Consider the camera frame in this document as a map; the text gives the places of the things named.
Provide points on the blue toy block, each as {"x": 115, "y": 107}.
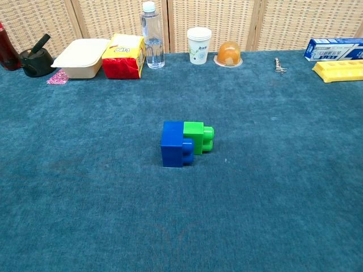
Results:
{"x": 171, "y": 141}

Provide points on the green toy block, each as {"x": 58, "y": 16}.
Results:
{"x": 194, "y": 131}

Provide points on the white paper cup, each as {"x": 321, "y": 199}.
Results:
{"x": 199, "y": 46}

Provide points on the yellow red snack bag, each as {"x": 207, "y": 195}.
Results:
{"x": 122, "y": 66}

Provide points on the orange jelly cup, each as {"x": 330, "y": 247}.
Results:
{"x": 229, "y": 54}

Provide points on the clear water bottle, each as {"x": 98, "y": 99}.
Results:
{"x": 153, "y": 42}

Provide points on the teal carpet table cover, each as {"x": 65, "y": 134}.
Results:
{"x": 85, "y": 184}

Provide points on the small metal screw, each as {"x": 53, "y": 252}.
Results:
{"x": 279, "y": 68}

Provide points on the beige lidded lunch box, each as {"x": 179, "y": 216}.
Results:
{"x": 82, "y": 56}

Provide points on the woven folding screen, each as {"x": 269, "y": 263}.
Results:
{"x": 227, "y": 17}

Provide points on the pink patterned packet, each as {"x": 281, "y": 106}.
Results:
{"x": 58, "y": 78}

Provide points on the yellow plastic tray with holes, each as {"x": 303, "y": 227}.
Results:
{"x": 340, "y": 71}

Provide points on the blue white long box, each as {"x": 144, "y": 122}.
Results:
{"x": 334, "y": 51}

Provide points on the cola bottle with red cap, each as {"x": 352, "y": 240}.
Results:
{"x": 7, "y": 54}

